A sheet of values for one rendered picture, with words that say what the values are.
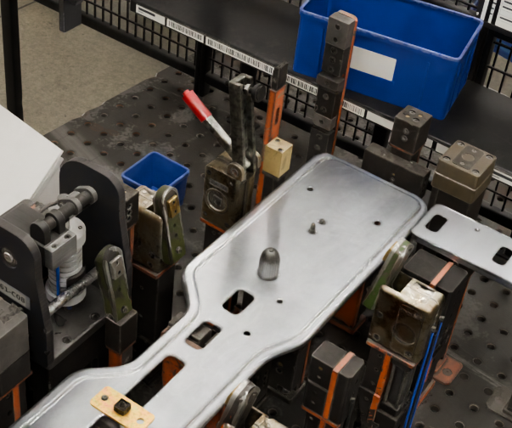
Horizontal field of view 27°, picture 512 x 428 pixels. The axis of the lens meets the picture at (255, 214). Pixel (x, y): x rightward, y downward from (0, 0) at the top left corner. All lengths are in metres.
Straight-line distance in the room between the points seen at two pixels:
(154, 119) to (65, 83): 1.39
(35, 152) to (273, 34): 0.56
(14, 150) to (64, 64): 2.04
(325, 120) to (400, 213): 0.28
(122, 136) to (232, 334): 0.93
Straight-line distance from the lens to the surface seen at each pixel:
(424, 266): 1.71
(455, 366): 1.96
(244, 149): 1.68
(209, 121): 1.71
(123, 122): 2.40
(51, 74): 3.83
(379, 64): 1.94
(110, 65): 3.88
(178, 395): 1.44
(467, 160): 1.82
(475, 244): 1.75
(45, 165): 1.81
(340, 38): 1.87
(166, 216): 1.59
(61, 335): 1.56
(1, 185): 1.85
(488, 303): 2.10
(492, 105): 2.03
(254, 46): 2.07
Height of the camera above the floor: 2.11
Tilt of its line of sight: 40 degrees down
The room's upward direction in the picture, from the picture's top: 7 degrees clockwise
